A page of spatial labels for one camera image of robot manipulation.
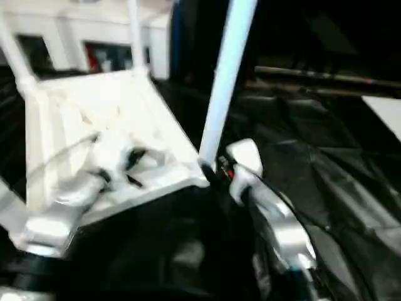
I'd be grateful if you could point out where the white plastic table top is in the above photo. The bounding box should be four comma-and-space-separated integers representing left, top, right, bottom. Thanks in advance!
9, 69, 210, 248

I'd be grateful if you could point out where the white plastic table leg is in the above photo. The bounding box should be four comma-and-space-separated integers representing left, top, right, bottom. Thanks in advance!
0, 178, 32, 226
197, 0, 259, 164
127, 0, 150, 78
0, 0, 40, 92

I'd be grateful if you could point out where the black plastic mat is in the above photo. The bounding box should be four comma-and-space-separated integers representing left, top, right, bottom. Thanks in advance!
0, 65, 401, 301

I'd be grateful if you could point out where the red package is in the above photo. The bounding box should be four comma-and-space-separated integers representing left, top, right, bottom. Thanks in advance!
86, 45, 98, 71

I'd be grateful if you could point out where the dark metal rod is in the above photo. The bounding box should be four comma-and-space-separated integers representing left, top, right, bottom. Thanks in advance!
254, 65, 401, 95

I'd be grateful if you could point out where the white glass-door cabinet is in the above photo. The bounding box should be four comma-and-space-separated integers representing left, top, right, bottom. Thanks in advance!
0, 0, 172, 79

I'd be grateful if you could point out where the white flat board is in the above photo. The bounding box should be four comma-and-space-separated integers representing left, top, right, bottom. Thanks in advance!
361, 95, 401, 142

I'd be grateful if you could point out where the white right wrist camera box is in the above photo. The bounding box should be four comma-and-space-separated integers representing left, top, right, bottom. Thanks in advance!
226, 139, 264, 206

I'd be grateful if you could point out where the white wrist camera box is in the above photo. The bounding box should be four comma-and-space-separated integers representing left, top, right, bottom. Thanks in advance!
226, 139, 264, 206
89, 130, 135, 192

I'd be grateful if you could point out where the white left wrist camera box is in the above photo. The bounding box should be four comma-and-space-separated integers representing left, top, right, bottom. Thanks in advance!
89, 130, 135, 192

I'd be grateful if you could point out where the black left wrist camera cable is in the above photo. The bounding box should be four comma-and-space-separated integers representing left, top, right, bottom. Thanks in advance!
29, 133, 98, 177

